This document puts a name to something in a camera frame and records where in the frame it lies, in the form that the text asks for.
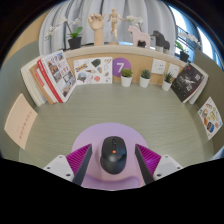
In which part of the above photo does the tan kraft book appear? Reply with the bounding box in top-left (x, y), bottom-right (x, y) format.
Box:
top-left (29, 63), bottom-right (56, 105)

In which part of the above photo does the white illustrated cover book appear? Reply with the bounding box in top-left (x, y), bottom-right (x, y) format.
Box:
top-left (41, 49), bottom-right (78, 103)

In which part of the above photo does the small succulent in white pot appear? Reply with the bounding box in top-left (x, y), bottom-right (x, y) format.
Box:
top-left (120, 67), bottom-right (133, 88)
top-left (139, 68), bottom-right (152, 89)
top-left (161, 71), bottom-right (174, 92)

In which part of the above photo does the black cover book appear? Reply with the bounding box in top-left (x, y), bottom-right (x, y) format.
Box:
top-left (179, 62), bottom-right (205, 104)

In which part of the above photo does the wooden desk back board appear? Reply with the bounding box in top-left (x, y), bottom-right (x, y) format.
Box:
top-left (39, 44), bottom-right (193, 86)

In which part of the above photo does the beige book with red text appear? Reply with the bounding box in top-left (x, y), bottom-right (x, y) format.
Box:
top-left (3, 93), bottom-right (39, 150)

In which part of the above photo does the white wall socket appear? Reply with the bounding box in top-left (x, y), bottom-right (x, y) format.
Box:
top-left (150, 58), bottom-right (167, 75)
top-left (166, 62), bottom-right (181, 78)

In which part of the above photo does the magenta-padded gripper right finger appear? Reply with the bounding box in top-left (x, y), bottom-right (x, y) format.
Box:
top-left (134, 143), bottom-right (184, 186)

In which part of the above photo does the wooden artist mannequin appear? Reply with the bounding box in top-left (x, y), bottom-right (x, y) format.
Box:
top-left (106, 8), bottom-right (128, 46)

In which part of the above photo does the window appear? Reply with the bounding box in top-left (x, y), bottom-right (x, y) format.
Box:
top-left (168, 6), bottom-right (223, 68)

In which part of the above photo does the green desk divider panel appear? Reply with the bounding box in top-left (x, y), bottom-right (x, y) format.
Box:
top-left (0, 41), bottom-right (43, 158)
top-left (193, 49), bottom-right (224, 154)

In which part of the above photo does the thin white and red book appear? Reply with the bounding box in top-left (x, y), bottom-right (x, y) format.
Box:
top-left (34, 68), bottom-right (56, 105)

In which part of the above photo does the black wooden horse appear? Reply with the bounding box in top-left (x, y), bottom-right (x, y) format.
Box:
top-left (151, 30), bottom-right (171, 54)

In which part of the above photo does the purple round number sign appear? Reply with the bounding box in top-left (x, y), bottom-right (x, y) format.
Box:
top-left (112, 57), bottom-right (132, 78)

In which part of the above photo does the white orchid in black pot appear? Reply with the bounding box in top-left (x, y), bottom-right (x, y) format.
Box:
top-left (44, 17), bottom-right (84, 51)
top-left (174, 31), bottom-right (201, 63)

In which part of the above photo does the red spine book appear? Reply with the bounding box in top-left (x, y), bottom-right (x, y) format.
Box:
top-left (36, 58), bottom-right (64, 104)

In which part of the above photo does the white orchid plant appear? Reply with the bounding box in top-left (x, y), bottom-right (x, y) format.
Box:
top-left (126, 14), bottom-right (145, 33)

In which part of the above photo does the purple mouse pad with wrist rest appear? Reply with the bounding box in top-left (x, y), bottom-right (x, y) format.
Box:
top-left (70, 122), bottom-right (149, 192)

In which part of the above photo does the colourful sticker card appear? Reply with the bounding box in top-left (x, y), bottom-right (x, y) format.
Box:
top-left (197, 96), bottom-right (224, 141)

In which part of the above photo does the black computer mouse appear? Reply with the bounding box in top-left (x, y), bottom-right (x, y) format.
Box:
top-left (99, 135), bottom-right (128, 175)

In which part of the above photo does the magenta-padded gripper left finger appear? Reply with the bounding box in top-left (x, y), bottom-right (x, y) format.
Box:
top-left (43, 143), bottom-right (93, 186)

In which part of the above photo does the grey white curtain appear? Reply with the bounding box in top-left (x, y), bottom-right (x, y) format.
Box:
top-left (38, 0), bottom-right (178, 56)

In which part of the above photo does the pink wooden horse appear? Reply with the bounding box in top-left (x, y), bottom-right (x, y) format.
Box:
top-left (127, 24), bottom-right (152, 48)

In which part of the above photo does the white sticker sheet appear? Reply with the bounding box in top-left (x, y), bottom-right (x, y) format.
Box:
top-left (73, 56), bottom-right (114, 86)

